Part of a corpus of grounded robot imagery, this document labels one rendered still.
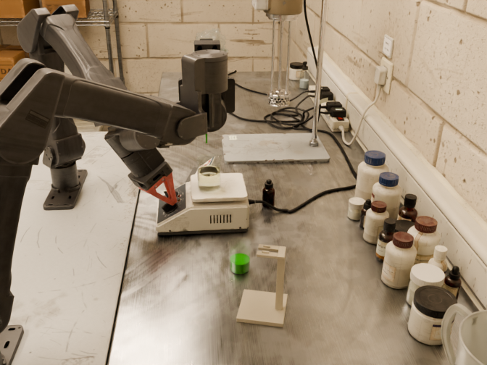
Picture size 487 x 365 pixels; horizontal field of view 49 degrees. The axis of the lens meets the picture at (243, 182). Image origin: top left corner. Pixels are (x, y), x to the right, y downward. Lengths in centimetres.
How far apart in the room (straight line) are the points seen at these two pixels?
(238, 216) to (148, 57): 253
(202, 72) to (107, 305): 44
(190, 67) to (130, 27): 270
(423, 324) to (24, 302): 68
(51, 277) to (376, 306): 61
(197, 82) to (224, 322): 40
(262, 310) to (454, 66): 64
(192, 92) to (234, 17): 267
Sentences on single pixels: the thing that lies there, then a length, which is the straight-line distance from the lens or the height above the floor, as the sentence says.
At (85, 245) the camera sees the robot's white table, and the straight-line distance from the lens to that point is 116.
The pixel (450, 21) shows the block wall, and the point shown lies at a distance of 124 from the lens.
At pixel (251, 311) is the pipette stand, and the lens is 95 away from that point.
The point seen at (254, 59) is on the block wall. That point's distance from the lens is 358.
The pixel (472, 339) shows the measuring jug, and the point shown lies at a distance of 82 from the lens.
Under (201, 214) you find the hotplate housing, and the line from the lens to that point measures 113.
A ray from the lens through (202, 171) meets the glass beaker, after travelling 112.
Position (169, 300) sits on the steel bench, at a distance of 99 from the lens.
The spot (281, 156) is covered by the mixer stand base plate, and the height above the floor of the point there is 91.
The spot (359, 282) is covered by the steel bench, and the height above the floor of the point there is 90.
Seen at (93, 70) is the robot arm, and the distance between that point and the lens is 110.
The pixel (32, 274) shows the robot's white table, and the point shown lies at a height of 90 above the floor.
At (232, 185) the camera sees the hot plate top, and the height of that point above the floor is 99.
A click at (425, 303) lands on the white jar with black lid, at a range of 92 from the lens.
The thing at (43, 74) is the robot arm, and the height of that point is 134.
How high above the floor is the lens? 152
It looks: 27 degrees down
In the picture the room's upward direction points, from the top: 1 degrees clockwise
